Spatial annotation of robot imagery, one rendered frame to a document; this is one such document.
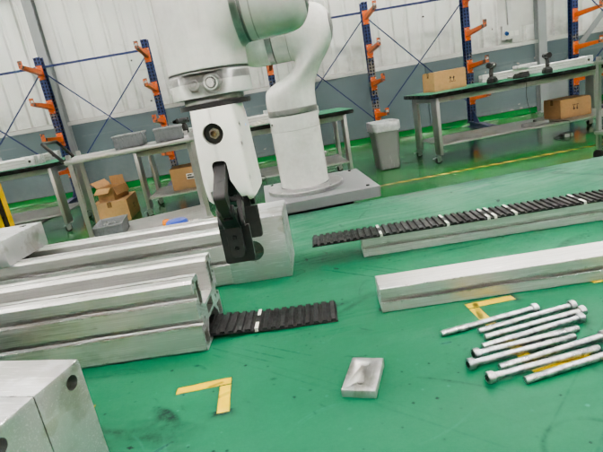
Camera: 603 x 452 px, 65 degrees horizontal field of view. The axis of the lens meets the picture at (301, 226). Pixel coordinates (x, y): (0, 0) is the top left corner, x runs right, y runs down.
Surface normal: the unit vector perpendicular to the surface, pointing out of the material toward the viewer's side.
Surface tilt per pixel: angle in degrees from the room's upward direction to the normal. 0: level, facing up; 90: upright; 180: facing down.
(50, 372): 0
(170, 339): 90
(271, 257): 90
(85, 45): 90
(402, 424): 0
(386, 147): 94
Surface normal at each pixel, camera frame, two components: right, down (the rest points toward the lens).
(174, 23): -0.36, 0.32
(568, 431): -0.17, -0.95
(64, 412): 0.96, -0.10
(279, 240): -0.01, 0.27
